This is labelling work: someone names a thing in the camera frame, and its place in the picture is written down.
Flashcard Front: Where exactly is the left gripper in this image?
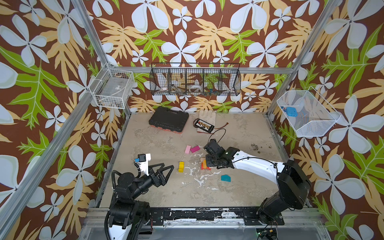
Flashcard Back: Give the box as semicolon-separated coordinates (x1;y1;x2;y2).
130;161;173;202

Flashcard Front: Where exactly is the red block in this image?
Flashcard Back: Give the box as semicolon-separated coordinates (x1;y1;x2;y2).
201;163;211;171

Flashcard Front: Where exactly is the teal block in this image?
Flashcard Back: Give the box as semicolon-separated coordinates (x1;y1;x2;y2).
221;175;232;183

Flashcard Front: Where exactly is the magenta block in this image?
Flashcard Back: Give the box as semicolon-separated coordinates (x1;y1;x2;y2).
190;146;201;153

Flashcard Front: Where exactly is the light pink rectangular block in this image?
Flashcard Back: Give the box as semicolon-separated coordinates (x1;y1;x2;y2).
185;145;191;155

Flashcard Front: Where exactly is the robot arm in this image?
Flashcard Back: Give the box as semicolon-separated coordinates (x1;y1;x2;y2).
232;151;311;224

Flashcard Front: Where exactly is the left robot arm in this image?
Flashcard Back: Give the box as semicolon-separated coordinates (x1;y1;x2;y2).
104;163;174;240

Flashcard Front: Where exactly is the yellow arch block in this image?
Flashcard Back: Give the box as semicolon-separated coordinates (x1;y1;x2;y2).
178;162;185;173

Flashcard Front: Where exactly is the white work glove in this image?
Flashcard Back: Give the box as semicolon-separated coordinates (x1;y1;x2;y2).
197;110;216;133

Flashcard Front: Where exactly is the black and red tool case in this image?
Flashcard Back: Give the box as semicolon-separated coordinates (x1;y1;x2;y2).
149;107;189;133

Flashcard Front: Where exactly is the tape roll in basket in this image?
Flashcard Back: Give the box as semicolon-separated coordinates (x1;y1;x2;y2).
189;85;203;93

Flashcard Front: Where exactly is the blue object in basket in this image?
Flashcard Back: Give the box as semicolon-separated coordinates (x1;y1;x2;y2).
285;107;298;118

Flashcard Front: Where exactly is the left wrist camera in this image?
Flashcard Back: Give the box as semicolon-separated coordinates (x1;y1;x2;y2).
134;154;152;176

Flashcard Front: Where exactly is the black charging board with cables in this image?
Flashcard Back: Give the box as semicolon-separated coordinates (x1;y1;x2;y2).
193;119;229;134

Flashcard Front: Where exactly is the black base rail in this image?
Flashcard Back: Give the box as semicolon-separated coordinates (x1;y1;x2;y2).
150;207;285;226

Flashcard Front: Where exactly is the black wire basket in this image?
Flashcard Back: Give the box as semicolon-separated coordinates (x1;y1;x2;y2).
149;63;242;96

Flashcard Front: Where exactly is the white wire basket left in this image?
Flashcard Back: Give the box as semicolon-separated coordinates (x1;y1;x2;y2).
90;68;135;109

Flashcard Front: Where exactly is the white wire basket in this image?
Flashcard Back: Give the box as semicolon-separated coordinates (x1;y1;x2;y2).
277;87;342;138
90;68;135;109

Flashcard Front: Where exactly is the white wire basket right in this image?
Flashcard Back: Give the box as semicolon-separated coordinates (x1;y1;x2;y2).
277;87;342;138

